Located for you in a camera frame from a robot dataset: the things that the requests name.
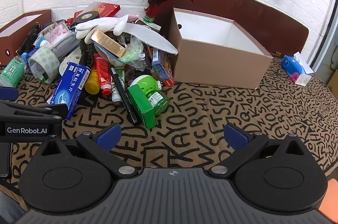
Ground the blue tube with white cap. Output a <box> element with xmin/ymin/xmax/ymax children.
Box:
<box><xmin>33</xmin><ymin>36</ymin><xmax>51</xmax><ymax>50</ymax></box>

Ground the blue tissue pack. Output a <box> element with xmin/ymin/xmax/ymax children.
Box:
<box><xmin>281</xmin><ymin>52</ymin><xmax>312</xmax><ymax>86</ymax></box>

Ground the blue-edged zip bag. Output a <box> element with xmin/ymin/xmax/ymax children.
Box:
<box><xmin>93</xmin><ymin>41</ymin><xmax>126</xmax><ymax>66</ymax></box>

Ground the green label water bottle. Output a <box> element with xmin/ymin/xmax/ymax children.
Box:
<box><xmin>0</xmin><ymin>53</ymin><xmax>28</xmax><ymax>87</ymax></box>

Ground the yellow plastic bottle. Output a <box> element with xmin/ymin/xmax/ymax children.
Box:
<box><xmin>84</xmin><ymin>69</ymin><xmax>100</xmax><ymax>95</ymax></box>

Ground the black makeup brush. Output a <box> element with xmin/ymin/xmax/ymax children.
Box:
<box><xmin>79</xmin><ymin>39</ymin><xmax>96</xmax><ymax>74</ymax></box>

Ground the blue and orange box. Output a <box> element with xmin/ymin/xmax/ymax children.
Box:
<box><xmin>151</xmin><ymin>49</ymin><xmax>174</xmax><ymax>87</ymax></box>

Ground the black bag with chain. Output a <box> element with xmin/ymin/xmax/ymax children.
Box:
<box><xmin>17</xmin><ymin>24</ymin><xmax>43</xmax><ymax>56</ymax></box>

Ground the white glove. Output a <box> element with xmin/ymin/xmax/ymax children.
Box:
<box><xmin>75</xmin><ymin>15</ymin><xmax>139</xmax><ymax>40</ymax></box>

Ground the black marker pen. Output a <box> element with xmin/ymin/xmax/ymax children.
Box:
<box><xmin>110</xmin><ymin>67</ymin><xmax>140</xmax><ymax>126</ymax></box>

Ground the clear bag with green item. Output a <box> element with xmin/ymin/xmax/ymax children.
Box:
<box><xmin>116</xmin><ymin>37</ymin><xmax>145</xmax><ymax>71</ymax></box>

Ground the pink printed packet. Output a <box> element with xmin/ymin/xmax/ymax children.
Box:
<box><xmin>40</xmin><ymin>22</ymin><xmax>71</xmax><ymax>45</ymax></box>

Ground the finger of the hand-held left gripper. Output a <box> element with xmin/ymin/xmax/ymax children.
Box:
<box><xmin>0</xmin><ymin>100</ymin><xmax>68</xmax><ymax>120</ymax></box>
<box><xmin>0</xmin><ymin>87</ymin><xmax>19</xmax><ymax>102</ymax></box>

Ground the clear plastic container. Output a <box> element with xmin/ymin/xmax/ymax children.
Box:
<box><xmin>51</xmin><ymin>33</ymin><xmax>80</xmax><ymax>58</ymax></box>

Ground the grey shoe insole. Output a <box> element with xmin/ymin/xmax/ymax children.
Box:
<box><xmin>124</xmin><ymin>22</ymin><xmax>178</xmax><ymax>55</ymax></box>

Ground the gold cosmetic box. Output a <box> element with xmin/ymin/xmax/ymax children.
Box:
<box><xmin>90</xmin><ymin>29</ymin><xmax>127</xmax><ymax>58</ymax></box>

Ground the blue toothpaste box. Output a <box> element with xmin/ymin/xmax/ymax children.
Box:
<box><xmin>50</xmin><ymin>62</ymin><xmax>92</xmax><ymax>121</ymax></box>

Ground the brown wooden headboard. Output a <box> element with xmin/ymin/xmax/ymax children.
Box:
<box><xmin>156</xmin><ymin>0</ymin><xmax>309</xmax><ymax>56</ymax></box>

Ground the red tube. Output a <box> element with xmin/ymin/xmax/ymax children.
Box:
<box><xmin>93</xmin><ymin>53</ymin><xmax>112</xmax><ymax>96</ymax></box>

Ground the black tape roll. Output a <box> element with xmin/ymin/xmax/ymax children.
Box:
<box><xmin>75</xmin><ymin>11</ymin><xmax>100</xmax><ymax>27</ymax></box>

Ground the dark brown cardboard box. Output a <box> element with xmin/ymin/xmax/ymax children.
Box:
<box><xmin>0</xmin><ymin>9</ymin><xmax>52</xmax><ymax>66</ymax></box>

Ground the clear patterned tape roll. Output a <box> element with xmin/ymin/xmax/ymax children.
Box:
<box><xmin>27</xmin><ymin>46</ymin><xmax>62</xmax><ymax>81</ymax></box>

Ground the red flat box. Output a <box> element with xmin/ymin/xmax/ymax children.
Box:
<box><xmin>84</xmin><ymin>1</ymin><xmax>121</xmax><ymax>19</ymax></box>

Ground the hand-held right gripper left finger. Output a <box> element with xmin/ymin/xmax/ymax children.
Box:
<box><xmin>32</xmin><ymin>123</ymin><xmax>138</xmax><ymax>178</ymax></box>

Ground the green and white marker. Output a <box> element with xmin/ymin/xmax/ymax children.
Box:
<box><xmin>112</xmin><ymin>68</ymin><xmax>125</xmax><ymax>104</ymax></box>

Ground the person's leg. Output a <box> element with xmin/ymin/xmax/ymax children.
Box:
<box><xmin>0</xmin><ymin>186</ymin><xmax>27</xmax><ymax>224</ymax></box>

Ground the pink-brown cardboard box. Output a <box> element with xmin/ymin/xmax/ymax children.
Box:
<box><xmin>168</xmin><ymin>8</ymin><xmax>274</xmax><ymax>89</ymax></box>

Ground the grey door frame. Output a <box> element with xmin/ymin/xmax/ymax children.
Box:
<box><xmin>309</xmin><ymin>0</ymin><xmax>338</xmax><ymax>98</ymax></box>

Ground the green mosquito repellent set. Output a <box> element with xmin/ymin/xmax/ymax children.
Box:
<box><xmin>127</xmin><ymin>74</ymin><xmax>171</xmax><ymax>130</ymax></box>

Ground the floral shoe insole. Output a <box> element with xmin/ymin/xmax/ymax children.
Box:
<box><xmin>59</xmin><ymin>48</ymin><xmax>83</xmax><ymax>77</ymax></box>

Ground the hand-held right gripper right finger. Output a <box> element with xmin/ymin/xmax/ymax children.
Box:
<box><xmin>208</xmin><ymin>123</ymin><xmax>311</xmax><ymax>178</ymax></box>

